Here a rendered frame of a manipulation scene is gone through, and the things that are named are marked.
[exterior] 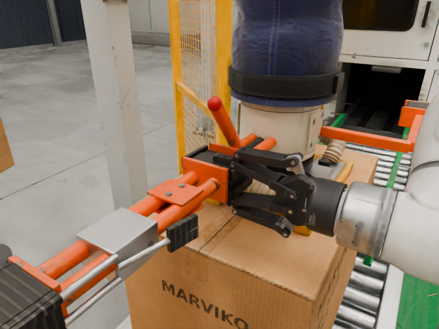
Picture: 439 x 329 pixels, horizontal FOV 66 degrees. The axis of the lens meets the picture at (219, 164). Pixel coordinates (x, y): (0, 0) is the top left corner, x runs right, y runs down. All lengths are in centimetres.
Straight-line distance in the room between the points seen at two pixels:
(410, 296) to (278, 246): 167
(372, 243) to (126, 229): 29
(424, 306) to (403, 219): 178
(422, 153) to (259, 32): 33
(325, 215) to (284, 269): 15
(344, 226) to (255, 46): 35
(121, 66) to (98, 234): 132
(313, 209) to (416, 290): 185
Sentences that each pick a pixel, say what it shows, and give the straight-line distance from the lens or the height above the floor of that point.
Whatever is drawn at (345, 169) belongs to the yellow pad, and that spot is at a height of 108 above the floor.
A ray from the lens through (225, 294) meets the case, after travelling 62.
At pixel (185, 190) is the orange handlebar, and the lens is 47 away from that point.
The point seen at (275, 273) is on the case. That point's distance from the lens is 56.
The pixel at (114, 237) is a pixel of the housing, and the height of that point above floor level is 122.
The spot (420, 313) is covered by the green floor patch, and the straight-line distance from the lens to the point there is 216.
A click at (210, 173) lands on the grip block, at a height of 122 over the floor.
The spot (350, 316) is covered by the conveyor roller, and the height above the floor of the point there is 54.
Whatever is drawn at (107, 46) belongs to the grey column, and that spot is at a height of 127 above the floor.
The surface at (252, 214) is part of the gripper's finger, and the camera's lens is 53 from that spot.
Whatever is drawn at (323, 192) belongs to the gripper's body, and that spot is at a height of 123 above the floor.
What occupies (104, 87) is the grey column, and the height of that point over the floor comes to 108.
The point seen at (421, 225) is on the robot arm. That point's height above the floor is 123.
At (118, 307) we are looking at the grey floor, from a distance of 200.
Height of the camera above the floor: 146
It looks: 26 degrees down
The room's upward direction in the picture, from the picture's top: straight up
